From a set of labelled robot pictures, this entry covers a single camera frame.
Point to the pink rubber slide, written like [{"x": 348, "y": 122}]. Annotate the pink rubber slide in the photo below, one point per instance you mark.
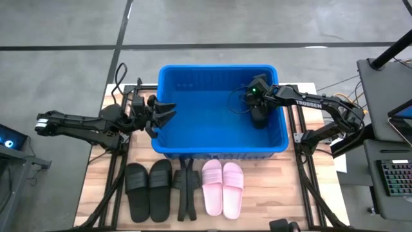
[
  {"x": 232, "y": 196},
  {"x": 212, "y": 193}
]

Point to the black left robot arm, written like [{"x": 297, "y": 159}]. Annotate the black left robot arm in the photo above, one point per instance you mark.
[{"x": 77, "y": 124}]

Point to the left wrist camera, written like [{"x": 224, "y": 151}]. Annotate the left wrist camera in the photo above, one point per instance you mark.
[{"x": 138, "y": 103}]

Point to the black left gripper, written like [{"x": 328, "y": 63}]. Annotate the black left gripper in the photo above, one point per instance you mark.
[{"x": 149, "y": 116}]

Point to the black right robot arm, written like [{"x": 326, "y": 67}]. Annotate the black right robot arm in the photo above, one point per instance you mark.
[{"x": 322, "y": 103}]

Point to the backlit black keyboard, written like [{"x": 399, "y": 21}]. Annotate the backlit black keyboard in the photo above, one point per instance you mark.
[{"x": 397, "y": 178}]

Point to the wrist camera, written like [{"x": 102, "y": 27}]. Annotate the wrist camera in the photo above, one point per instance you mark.
[
  {"x": 138, "y": 103},
  {"x": 256, "y": 87}
]

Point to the black aluminium frame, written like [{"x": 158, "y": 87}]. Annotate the black aluminium frame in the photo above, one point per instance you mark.
[
  {"x": 309, "y": 193},
  {"x": 146, "y": 87}
]

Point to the black round device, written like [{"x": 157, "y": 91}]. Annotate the black round device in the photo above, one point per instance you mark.
[{"x": 283, "y": 226}]

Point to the grey metal stand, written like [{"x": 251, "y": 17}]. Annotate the grey metal stand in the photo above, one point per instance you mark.
[{"x": 13, "y": 180}]

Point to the black pole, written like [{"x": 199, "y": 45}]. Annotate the black pole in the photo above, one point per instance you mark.
[{"x": 391, "y": 51}]

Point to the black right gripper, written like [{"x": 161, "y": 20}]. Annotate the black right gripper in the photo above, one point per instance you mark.
[{"x": 259, "y": 104}]

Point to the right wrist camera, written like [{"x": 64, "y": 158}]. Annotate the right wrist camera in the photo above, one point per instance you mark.
[{"x": 256, "y": 87}]

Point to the grey side table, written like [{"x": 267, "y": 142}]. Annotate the grey side table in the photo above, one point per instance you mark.
[{"x": 380, "y": 96}]

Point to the black rubber slide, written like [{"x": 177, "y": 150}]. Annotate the black rubber slide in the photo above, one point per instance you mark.
[
  {"x": 137, "y": 199},
  {"x": 160, "y": 199},
  {"x": 192, "y": 199},
  {"x": 183, "y": 199}
]

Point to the black computer tower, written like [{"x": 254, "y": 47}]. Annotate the black computer tower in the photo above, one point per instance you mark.
[{"x": 13, "y": 137}]

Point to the grey keyboard desk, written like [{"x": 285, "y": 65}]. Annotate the grey keyboard desk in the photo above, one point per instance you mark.
[{"x": 386, "y": 209}]

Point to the silver metal bracket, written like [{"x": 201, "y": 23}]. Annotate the silver metal bracket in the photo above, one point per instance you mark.
[{"x": 297, "y": 137}]

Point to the tablet with blue screen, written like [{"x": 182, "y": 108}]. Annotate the tablet with blue screen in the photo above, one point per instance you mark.
[{"x": 404, "y": 112}]

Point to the blue plastic bin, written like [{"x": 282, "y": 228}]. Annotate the blue plastic bin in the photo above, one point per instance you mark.
[{"x": 206, "y": 129}]

